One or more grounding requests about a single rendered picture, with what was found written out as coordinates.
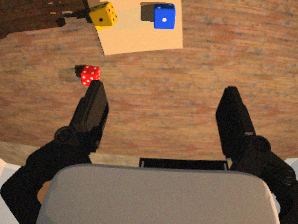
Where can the yellow die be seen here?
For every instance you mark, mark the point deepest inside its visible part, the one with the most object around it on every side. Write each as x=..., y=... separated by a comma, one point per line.
x=103, y=16

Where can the peach flat mat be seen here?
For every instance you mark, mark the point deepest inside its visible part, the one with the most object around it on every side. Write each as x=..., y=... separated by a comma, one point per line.
x=134, y=29

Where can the blue die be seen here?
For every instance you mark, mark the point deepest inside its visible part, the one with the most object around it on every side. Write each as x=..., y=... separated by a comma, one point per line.
x=164, y=16

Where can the red die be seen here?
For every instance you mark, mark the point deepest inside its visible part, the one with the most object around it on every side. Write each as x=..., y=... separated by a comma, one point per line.
x=88, y=74

